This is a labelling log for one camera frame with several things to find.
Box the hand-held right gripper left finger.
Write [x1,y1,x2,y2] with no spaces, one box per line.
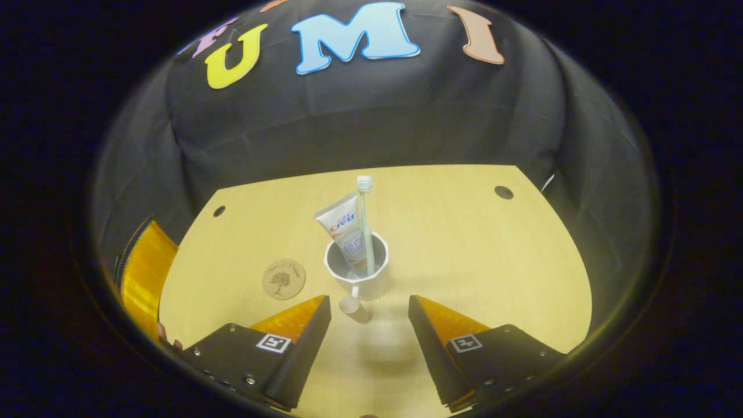
[180,295,332,412]

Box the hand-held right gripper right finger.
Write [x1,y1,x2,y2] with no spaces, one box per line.
[408,295,567,413]

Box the round wooden coaster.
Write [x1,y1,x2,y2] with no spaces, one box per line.
[262,259,306,300]

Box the white cup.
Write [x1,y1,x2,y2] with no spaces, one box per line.
[324,232,391,323]

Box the white toothpaste tube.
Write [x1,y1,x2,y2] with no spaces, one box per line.
[313,193,372,278]

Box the pale green toothbrush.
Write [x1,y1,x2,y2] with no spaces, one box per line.
[356,175,377,277]

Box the wooden desktop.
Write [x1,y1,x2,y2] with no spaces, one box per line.
[158,165,593,418]

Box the black backdrop cloth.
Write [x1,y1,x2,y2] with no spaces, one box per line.
[93,0,659,349]

